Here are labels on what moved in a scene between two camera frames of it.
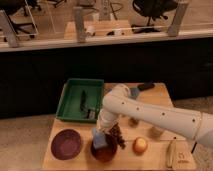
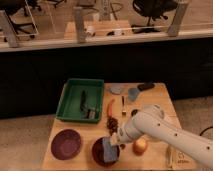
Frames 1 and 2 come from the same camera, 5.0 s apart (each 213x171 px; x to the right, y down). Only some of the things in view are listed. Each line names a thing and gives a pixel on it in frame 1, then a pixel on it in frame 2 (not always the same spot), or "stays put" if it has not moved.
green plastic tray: x=81 y=100 stays put
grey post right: x=177 y=19 stays put
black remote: x=145 y=86 stays put
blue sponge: x=99 y=139 -> x=110 y=152
